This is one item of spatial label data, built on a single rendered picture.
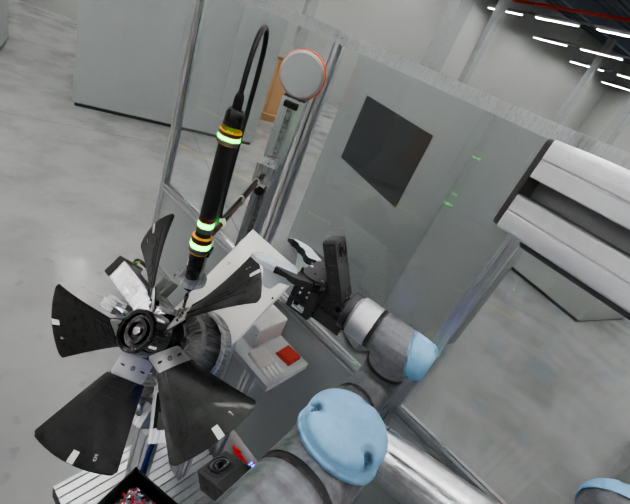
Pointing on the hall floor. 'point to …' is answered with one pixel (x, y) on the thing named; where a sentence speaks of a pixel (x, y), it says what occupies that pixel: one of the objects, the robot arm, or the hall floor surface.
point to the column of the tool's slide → (279, 162)
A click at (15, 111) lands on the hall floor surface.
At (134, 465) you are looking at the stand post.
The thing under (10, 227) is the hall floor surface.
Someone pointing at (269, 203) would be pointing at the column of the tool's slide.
